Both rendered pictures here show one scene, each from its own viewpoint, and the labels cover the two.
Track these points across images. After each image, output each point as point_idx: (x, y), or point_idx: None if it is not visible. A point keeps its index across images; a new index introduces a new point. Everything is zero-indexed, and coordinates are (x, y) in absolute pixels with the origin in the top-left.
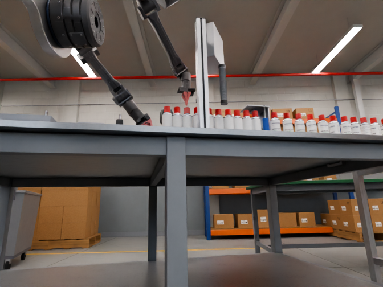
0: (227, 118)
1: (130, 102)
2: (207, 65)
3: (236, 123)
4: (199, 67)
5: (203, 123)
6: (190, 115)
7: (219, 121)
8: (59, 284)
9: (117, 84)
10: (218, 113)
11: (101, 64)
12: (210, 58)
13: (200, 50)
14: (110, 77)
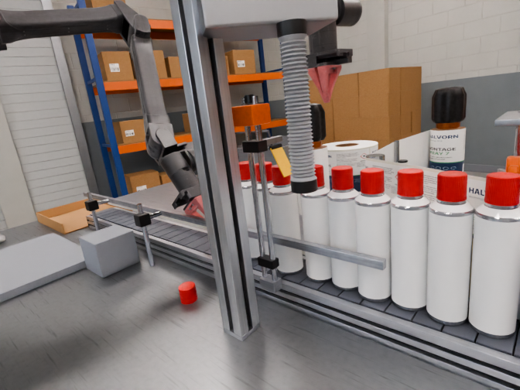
0: (357, 210)
1: (164, 163)
2: (251, 35)
3: (395, 227)
4: (186, 92)
5: (219, 273)
6: (261, 191)
7: (333, 217)
8: None
9: (146, 122)
10: (333, 184)
11: (139, 68)
12: (218, 33)
13: (179, 19)
14: (144, 104)
